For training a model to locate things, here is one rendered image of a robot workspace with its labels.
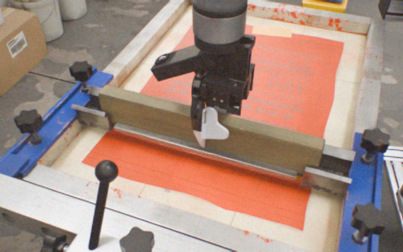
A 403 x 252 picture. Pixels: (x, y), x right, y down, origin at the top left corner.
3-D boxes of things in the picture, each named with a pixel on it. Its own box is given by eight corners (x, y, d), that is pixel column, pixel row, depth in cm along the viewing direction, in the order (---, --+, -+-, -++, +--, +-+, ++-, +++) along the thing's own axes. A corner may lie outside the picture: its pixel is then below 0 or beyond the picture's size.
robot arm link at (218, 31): (183, 13, 54) (204, -12, 59) (184, 43, 57) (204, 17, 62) (238, 23, 52) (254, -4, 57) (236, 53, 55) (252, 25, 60)
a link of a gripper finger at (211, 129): (223, 163, 68) (229, 115, 63) (190, 153, 69) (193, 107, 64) (228, 153, 70) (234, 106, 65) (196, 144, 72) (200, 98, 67)
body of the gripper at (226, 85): (239, 121, 62) (245, 54, 54) (187, 108, 65) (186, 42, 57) (252, 92, 68) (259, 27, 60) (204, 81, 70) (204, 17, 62)
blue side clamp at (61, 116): (98, 91, 93) (92, 65, 89) (117, 96, 92) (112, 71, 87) (8, 187, 73) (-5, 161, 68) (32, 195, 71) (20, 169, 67)
